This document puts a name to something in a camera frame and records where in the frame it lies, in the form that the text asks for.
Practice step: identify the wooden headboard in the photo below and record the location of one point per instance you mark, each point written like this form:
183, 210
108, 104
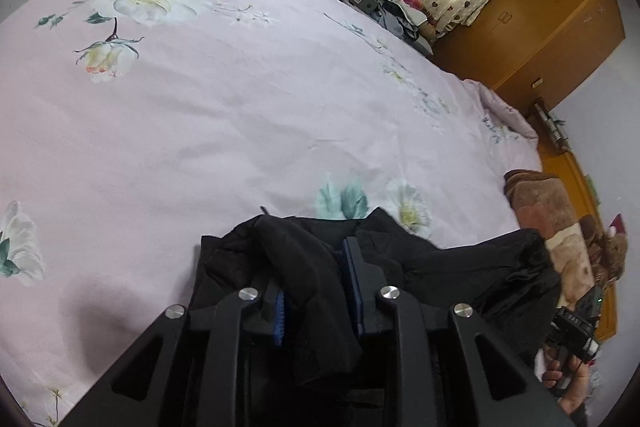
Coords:
566, 166

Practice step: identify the black puffer jacket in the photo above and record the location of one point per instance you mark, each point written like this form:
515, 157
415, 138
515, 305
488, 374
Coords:
323, 373

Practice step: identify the black wall rack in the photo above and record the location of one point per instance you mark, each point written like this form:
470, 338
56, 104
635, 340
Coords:
553, 127

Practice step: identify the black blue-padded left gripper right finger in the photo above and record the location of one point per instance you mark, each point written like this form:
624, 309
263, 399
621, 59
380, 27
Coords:
449, 367

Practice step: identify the person's right hand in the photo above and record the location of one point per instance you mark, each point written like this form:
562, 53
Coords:
577, 389

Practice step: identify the brown teddy bear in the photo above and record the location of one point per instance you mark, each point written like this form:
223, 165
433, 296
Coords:
607, 249

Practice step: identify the pink floral bed sheet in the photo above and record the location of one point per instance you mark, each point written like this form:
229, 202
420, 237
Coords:
131, 128

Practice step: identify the pile of clothes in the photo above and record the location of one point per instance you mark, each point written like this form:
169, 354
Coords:
399, 18

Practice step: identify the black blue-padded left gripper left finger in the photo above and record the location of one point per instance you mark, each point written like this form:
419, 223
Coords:
188, 368

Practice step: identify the orange wooden wardrobe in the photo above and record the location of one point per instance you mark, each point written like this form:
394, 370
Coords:
529, 50

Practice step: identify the brown bear print pillow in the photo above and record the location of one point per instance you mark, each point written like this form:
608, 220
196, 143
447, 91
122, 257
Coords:
541, 202

